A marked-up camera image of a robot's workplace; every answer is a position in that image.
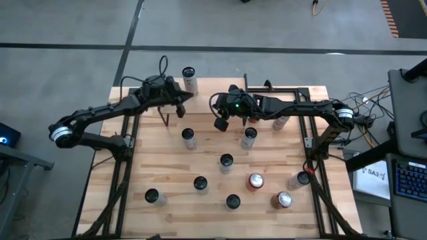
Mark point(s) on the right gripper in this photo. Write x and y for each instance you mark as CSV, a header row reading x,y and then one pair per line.
x,y
237,103

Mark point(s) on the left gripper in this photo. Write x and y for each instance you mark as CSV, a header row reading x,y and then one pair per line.
x,y
160,91

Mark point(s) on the slim silver can tropical print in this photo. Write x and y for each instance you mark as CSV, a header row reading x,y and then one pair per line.
x,y
189,72

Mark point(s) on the slim silver can blue palms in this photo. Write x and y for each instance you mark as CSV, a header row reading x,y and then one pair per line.
x,y
250,132
226,159
280,124

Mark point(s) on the slim silver can peach print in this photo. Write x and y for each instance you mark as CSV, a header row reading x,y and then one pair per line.
x,y
187,133
200,182

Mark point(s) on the red Coke Zero can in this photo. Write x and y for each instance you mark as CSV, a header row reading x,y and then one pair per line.
x,y
257,180

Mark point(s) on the slim silver can pineapple print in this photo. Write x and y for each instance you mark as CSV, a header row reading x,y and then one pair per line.
x,y
233,201

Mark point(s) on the red Coca-Cola can white script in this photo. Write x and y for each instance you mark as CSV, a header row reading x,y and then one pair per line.
x,y
285,199

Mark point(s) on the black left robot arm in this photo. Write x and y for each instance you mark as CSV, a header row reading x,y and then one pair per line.
x,y
100,111

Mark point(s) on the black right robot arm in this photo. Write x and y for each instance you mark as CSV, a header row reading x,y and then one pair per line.
x,y
300,108

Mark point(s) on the slim silver can black lid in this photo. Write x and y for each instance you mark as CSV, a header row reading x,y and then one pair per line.
x,y
303,177

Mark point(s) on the slim silver can yellow print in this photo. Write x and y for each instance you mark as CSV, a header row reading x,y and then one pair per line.
x,y
151,195

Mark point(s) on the black power strip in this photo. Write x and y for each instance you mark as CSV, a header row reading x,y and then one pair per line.
x,y
365,121

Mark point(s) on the black diagonal bar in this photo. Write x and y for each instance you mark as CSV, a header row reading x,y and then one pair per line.
x,y
370,155

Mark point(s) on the white paper sign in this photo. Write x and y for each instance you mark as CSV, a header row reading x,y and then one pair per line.
x,y
373,183

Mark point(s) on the grey metal cart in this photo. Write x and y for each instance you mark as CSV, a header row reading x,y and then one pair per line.
x,y
30,160

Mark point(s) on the grey side desk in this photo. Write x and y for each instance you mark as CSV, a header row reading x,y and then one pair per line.
x,y
405,110

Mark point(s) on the black box blue light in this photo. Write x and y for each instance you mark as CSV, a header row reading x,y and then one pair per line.
x,y
11,136

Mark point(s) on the black pole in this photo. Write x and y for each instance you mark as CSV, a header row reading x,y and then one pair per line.
x,y
418,68

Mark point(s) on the black keyboard blue backlight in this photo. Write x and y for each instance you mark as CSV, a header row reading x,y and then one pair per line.
x,y
413,181

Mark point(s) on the black mat orange edge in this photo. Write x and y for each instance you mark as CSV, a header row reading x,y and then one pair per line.
x,y
412,20

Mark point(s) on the wooden shelf black metal frame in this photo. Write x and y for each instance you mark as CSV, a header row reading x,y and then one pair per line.
x,y
201,86

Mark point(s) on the black aluminium table frame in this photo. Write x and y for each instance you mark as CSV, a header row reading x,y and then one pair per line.
x,y
283,90

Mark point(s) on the silver frame bracket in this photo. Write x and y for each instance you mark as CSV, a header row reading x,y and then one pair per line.
x,y
308,142
131,142

